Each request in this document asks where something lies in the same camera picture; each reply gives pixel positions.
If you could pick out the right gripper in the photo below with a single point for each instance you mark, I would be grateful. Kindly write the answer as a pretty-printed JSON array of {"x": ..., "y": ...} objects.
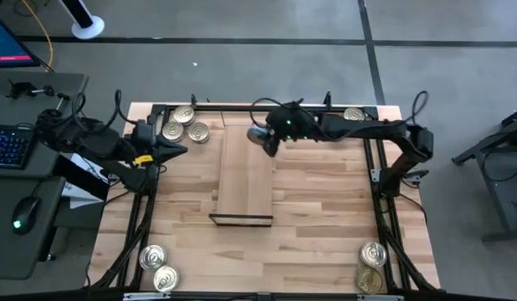
[{"x": 294, "y": 123}]

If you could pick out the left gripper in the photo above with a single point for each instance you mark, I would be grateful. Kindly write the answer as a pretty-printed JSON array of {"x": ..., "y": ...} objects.
[{"x": 145, "y": 140}]

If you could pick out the silver-lid seafood can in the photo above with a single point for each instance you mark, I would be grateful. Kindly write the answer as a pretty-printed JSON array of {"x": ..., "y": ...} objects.
[
  {"x": 166, "y": 278},
  {"x": 198, "y": 132},
  {"x": 183, "y": 114},
  {"x": 354, "y": 113},
  {"x": 256, "y": 134},
  {"x": 152, "y": 256},
  {"x": 173, "y": 131},
  {"x": 372, "y": 253}
]

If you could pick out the wooden shelf with black frame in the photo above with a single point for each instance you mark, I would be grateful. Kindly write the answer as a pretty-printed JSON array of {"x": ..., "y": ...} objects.
[{"x": 246, "y": 180}]

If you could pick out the gold-lid salmon can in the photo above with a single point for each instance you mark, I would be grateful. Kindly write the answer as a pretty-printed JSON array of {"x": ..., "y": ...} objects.
[{"x": 369, "y": 281}]

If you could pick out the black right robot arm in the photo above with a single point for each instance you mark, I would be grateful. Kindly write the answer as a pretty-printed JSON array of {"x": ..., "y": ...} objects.
[{"x": 367, "y": 127}]

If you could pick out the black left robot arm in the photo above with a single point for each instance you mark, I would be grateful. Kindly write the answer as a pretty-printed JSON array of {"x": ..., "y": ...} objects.
[{"x": 95, "y": 144}]

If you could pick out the yellow tape tag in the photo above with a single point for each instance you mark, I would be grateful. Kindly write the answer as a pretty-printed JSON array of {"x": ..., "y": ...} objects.
[{"x": 143, "y": 159}]

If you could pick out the black flat panel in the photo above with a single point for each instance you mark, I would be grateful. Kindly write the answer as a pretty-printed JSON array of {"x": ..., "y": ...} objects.
[{"x": 80, "y": 180}]

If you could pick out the white paper sheet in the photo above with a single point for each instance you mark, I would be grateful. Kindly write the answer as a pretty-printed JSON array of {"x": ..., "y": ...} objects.
[{"x": 80, "y": 200}]

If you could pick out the black desk clamp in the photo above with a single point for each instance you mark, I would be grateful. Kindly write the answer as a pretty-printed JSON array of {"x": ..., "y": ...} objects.
[
  {"x": 62, "y": 97},
  {"x": 22, "y": 88}
]

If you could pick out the white pole stand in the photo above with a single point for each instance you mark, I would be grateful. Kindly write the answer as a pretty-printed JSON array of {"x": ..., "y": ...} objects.
[{"x": 89, "y": 27}]

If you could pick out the black computer mouse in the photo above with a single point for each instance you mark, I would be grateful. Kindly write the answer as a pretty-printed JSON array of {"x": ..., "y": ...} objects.
[{"x": 26, "y": 213}]

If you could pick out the backlit black keyboard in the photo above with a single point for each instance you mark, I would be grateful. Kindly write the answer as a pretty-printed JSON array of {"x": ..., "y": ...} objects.
[{"x": 9, "y": 146}]

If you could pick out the grey desk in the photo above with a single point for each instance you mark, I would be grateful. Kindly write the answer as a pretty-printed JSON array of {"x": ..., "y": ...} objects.
[{"x": 16, "y": 251}]

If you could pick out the monitor with blue screen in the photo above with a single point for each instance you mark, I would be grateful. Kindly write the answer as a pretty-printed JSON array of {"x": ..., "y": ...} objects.
[{"x": 7, "y": 42}]

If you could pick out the black metal side table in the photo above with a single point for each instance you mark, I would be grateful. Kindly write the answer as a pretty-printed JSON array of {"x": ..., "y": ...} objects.
[{"x": 499, "y": 200}]

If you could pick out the black frame upright post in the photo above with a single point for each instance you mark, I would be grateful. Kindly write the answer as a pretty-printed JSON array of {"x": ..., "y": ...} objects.
[
  {"x": 193, "y": 100},
  {"x": 327, "y": 99}
]

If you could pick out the grey metal frame bracket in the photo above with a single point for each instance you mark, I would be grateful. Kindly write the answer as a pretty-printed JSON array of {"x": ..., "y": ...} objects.
[{"x": 375, "y": 174}]

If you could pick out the silver frame bracket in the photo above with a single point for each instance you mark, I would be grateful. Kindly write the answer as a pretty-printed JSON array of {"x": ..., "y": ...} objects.
[
  {"x": 145, "y": 297},
  {"x": 380, "y": 297}
]

